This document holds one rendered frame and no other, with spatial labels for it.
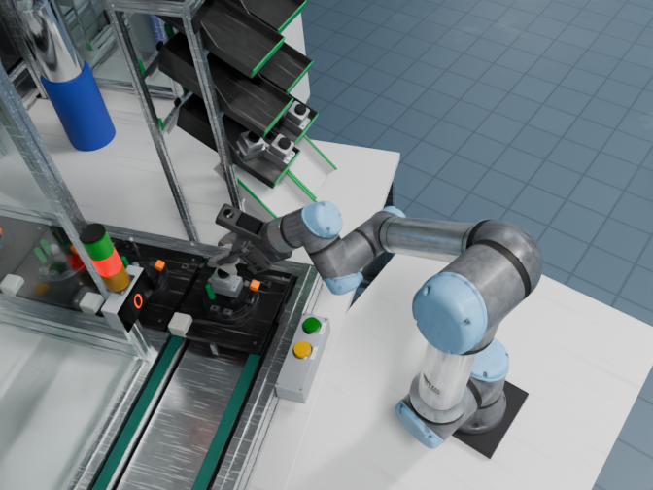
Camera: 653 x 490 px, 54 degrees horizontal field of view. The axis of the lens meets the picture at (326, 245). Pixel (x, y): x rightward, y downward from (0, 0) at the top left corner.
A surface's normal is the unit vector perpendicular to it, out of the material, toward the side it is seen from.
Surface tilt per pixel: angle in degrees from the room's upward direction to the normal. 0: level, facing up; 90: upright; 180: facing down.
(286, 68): 25
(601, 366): 0
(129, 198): 0
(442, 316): 82
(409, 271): 0
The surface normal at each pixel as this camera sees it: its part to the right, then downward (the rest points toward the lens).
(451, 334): -0.74, 0.46
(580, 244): -0.07, -0.64
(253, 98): 0.31, -0.45
